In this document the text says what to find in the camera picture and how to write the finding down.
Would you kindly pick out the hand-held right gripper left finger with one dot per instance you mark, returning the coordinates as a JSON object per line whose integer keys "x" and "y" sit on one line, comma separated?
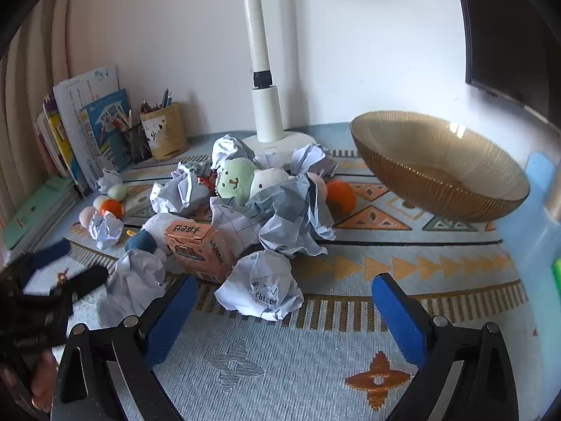
{"x": 173, "y": 315}

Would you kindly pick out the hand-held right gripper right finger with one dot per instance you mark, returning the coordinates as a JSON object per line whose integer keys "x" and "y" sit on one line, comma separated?
{"x": 401, "y": 322}

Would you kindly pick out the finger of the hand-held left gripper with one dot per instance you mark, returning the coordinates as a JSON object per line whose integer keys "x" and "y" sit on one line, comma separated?
{"x": 85, "y": 280}
{"x": 50, "y": 253}

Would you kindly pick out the white plush with blue hat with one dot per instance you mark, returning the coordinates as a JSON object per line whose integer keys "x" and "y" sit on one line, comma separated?
{"x": 140, "y": 242}

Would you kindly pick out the orange cardboard box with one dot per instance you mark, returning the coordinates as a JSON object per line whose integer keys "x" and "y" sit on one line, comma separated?
{"x": 197, "y": 250}

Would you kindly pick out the pile of papers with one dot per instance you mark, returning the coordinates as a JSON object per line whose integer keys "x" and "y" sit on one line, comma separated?
{"x": 258, "y": 291}

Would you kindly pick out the large dango plush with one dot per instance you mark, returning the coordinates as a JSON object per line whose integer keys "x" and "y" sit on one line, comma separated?
{"x": 116, "y": 191}

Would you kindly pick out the three-ball plush with faces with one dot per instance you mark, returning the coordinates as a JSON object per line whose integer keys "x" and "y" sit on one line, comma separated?
{"x": 236, "y": 180}

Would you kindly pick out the grey plaid fabric bow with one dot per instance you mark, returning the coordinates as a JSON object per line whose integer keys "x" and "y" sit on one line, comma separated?
{"x": 197, "y": 167}

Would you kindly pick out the woven brown basket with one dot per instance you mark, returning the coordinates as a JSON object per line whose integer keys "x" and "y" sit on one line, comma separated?
{"x": 438, "y": 171}

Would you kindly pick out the person's left hand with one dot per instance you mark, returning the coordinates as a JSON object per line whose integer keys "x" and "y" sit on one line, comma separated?
{"x": 44, "y": 377}

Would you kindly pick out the stack of flat green books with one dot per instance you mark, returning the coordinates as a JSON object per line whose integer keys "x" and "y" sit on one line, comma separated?
{"x": 35, "y": 210}

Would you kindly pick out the orange mandarin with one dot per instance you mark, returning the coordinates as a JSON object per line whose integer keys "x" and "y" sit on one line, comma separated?
{"x": 339, "y": 197}
{"x": 113, "y": 208}

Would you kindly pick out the patterned woven mat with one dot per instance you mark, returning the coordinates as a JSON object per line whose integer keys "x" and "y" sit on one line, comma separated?
{"x": 285, "y": 359}

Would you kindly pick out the orange printed snack pillow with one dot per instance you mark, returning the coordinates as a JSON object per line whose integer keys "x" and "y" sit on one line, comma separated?
{"x": 205, "y": 183}

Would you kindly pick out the black mesh pen holder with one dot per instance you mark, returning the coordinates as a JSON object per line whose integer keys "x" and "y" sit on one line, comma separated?
{"x": 133, "y": 144}

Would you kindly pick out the light blue plastic box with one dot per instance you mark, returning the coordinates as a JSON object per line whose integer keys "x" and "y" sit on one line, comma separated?
{"x": 526, "y": 250}

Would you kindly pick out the row of upright books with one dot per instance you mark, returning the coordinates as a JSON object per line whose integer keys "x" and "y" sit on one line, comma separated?
{"x": 79, "y": 109}

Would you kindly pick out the bunch of pens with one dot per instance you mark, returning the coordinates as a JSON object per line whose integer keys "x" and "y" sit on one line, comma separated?
{"x": 125, "y": 120}
{"x": 165, "y": 98}

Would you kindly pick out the bright green packet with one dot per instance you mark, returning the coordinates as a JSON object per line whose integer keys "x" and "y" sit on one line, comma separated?
{"x": 557, "y": 272}

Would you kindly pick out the tan labelled pen holder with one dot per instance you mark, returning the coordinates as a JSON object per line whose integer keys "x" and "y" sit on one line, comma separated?
{"x": 166, "y": 133}

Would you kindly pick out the beige curtain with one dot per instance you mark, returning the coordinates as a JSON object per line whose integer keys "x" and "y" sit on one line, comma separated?
{"x": 39, "y": 74}

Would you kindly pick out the white desk lamp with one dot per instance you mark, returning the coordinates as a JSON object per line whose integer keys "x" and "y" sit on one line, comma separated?
{"x": 263, "y": 114}

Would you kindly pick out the dark monitor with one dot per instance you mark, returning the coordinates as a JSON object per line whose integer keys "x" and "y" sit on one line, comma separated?
{"x": 504, "y": 30}

